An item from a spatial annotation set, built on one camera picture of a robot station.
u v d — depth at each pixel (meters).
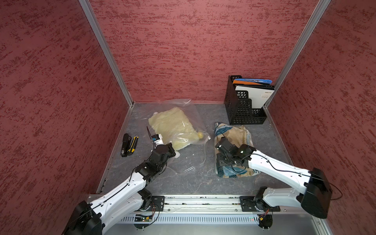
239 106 0.90
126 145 0.94
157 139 0.71
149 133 0.98
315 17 0.74
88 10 0.72
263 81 0.95
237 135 0.95
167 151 0.62
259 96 0.95
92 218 0.39
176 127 0.87
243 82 0.96
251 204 0.73
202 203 0.76
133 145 0.95
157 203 0.75
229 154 0.60
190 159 0.90
